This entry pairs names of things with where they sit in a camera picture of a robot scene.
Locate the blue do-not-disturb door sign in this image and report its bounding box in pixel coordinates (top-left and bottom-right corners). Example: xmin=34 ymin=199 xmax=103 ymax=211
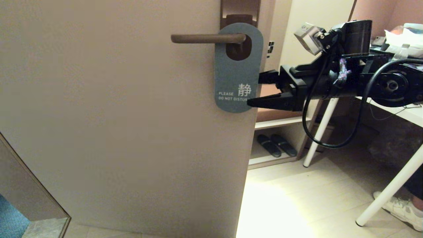
xmin=215 ymin=22 xmax=264 ymax=113

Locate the beige room door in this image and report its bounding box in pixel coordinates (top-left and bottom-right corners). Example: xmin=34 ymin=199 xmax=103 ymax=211
xmin=0 ymin=0 xmax=275 ymax=238

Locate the brown door lock plate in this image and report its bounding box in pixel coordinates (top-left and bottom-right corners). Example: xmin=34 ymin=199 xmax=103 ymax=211
xmin=220 ymin=0 xmax=261 ymax=61

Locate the brown bench cushion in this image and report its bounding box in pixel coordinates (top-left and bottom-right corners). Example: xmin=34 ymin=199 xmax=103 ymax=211
xmin=256 ymin=84 xmax=308 ymax=123

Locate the dark slipper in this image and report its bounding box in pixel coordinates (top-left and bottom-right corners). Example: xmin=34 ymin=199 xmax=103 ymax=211
xmin=271 ymin=134 xmax=297 ymax=157
xmin=257 ymin=135 xmax=282 ymax=158

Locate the brown waste bin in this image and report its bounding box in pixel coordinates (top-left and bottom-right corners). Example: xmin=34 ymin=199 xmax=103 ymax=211
xmin=312 ymin=122 xmax=334 ymax=153

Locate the cream wardrobe bench unit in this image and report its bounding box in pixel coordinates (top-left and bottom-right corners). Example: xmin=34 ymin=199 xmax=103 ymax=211
xmin=248 ymin=0 xmax=357 ymax=171

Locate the clear plastic water bottle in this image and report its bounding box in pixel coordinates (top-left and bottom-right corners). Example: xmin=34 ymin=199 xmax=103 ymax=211
xmin=393 ymin=44 xmax=410 ymax=61

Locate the white plastic bag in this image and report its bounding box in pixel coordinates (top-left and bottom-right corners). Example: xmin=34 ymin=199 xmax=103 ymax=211
xmin=384 ymin=24 xmax=423 ymax=59

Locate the white table with round legs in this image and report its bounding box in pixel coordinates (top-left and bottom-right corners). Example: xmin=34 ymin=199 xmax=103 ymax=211
xmin=303 ymin=96 xmax=423 ymax=227

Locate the person leg in dark trousers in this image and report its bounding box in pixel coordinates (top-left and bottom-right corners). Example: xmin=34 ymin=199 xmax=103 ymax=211
xmin=402 ymin=144 xmax=423 ymax=212

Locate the white sneaker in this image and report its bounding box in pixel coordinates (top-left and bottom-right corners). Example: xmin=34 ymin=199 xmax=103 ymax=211
xmin=373 ymin=191 xmax=423 ymax=232

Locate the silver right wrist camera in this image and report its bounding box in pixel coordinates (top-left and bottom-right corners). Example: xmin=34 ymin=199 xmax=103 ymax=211
xmin=294 ymin=22 xmax=326 ymax=56

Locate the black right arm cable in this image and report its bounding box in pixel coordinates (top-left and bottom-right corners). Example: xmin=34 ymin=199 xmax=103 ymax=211
xmin=302 ymin=50 xmax=423 ymax=149

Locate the bronze door handle lever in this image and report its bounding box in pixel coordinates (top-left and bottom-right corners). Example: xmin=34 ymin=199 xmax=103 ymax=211
xmin=171 ymin=34 xmax=247 ymax=44

